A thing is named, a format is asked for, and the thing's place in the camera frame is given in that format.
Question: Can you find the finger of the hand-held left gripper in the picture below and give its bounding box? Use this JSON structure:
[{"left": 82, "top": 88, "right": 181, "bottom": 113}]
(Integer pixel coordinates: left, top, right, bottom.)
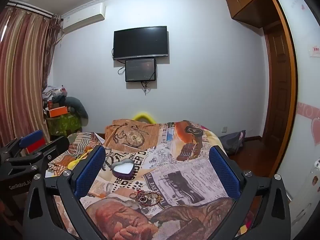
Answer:
[
  {"left": 7, "top": 136, "right": 70, "bottom": 175},
  {"left": 0, "top": 129, "right": 43, "bottom": 155}
]

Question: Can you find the green patterned cloth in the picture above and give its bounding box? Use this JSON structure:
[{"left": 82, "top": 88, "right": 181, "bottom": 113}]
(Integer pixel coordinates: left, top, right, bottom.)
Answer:
[{"left": 46, "top": 114, "right": 83, "bottom": 136}]

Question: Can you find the purple heart-shaped tin box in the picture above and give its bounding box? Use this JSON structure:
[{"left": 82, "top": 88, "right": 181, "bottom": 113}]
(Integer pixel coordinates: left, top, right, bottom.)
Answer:
[{"left": 111, "top": 159, "right": 137, "bottom": 180}]

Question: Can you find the black wall television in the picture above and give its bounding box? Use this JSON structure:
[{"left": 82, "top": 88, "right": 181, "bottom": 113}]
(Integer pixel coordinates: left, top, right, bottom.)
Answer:
[{"left": 113, "top": 26, "right": 168, "bottom": 60}]

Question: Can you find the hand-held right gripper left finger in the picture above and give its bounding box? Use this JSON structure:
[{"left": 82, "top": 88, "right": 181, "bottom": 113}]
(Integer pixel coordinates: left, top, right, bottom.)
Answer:
[{"left": 22, "top": 145, "right": 110, "bottom": 240}]

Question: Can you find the black hanging cable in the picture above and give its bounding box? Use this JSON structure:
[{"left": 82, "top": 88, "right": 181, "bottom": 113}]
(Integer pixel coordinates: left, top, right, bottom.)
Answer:
[{"left": 140, "top": 80, "right": 155, "bottom": 96}]

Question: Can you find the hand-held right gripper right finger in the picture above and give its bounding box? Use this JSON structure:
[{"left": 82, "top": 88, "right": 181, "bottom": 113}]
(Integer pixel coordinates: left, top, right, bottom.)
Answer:
[{"left": 209, "top": 145, "right": 292, "bottom": 240}]

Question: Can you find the brown wooden door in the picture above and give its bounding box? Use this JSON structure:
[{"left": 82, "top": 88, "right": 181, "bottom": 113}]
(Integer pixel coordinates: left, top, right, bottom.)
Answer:
[{"left": 262, "top": 25, "right": 292, "bottom": 174}]

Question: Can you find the dark bag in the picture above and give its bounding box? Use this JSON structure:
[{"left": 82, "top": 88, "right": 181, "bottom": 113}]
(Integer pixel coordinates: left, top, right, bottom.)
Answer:
[{"left": 219, "top": 130, "right": 247, "bottom": 156}]

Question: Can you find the white air conditioner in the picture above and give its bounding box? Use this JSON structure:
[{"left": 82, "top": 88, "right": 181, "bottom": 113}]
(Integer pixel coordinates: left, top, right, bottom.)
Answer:
[{"left": 61, "top": 2, "right": 107, "bottom": 33}]

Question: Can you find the orange box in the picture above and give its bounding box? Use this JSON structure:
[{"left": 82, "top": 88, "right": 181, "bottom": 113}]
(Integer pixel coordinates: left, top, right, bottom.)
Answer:
[{"left": 47, "top": 106, "right": 68, "bottom": 118}]

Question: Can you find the wooden overhead cabinet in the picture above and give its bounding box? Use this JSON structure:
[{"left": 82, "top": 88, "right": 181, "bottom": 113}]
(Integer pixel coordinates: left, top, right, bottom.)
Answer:
[{"left": 225, "top": 0, "right": 278, "bottom": 23}]

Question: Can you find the striped orange bed sheet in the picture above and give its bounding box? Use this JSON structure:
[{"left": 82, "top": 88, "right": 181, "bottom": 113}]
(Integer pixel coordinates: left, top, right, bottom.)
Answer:
[{"left": 67, "top": 131, "right": 105, "bottom": 155}]

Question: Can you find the yellow curved object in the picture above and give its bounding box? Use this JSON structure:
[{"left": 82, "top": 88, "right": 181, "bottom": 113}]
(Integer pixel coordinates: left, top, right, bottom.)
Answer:
[{"left": 132, "top": 112, "right": 157, "bottom": 124}]

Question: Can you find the pile of jewelry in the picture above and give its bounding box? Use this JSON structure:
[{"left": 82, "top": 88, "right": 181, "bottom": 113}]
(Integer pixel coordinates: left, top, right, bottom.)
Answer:
[{"left": 129, "top": 186, "right": 163, "bottom": 207}]

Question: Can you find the printed blanket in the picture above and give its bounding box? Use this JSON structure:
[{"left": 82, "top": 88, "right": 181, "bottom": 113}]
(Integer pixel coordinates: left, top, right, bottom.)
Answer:
[{"left": 47, "top": 119, "right": 258, "bottom": 240}]

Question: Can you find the striped curtain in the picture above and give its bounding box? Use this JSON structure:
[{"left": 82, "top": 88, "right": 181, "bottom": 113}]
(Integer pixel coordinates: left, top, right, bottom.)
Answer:
[{"left": 0, "top": 7, "right": 63, "bottom": 147}]

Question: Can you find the curtain rod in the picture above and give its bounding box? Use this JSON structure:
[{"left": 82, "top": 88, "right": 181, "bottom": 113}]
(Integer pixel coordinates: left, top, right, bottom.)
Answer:
[{"left": 6, "top": 1, "right": 61, "bottom": 20}]

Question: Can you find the small black wall monitor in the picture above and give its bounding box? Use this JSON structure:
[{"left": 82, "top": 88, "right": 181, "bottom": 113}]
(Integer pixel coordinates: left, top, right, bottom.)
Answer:
[{"left": 125, "top": 58, "right": 157, "bottom": 82}]

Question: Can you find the white sliding wardrobe door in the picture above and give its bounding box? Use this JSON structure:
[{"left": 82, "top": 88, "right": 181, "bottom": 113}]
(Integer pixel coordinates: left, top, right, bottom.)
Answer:
[{"left": 271, "top": 0, "right": 320, "bottom": 205}]

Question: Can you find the yellow cloth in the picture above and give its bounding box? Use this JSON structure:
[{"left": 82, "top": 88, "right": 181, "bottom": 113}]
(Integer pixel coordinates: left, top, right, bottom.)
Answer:
[{"left": 67, "top": 150, "right": 91, "bottom": 170}]

